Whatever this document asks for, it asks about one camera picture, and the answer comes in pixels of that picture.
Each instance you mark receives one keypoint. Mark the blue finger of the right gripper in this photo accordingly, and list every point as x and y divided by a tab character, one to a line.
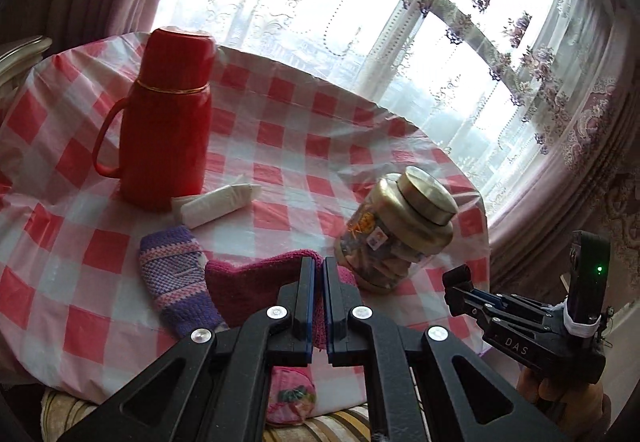
457	282
487	297

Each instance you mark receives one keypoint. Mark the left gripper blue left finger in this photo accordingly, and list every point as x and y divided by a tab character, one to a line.
302	329

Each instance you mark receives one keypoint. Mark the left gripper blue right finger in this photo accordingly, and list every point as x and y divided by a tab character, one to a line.
335	317

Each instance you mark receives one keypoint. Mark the magenta knitted hat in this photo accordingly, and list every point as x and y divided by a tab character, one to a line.
240	291

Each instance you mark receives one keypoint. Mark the purple pink knitted sock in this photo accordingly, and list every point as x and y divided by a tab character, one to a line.
172	264

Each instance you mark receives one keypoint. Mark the right hand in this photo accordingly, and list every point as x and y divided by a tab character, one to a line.
582	413

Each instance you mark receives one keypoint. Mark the clear snack jar gold lid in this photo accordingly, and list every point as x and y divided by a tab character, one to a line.
404	220

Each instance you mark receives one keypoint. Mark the red white checkered tablecloth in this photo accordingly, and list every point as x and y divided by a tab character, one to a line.
75	314

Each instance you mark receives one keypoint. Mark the floral lace curtain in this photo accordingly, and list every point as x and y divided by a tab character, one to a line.
537	101

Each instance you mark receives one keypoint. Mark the red thermos flask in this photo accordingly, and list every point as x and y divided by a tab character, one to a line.
155	139

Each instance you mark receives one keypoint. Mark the wooden chair back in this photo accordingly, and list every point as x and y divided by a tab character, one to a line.
17	59

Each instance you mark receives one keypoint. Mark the black gripper camera mount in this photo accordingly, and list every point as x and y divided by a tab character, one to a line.
590	257

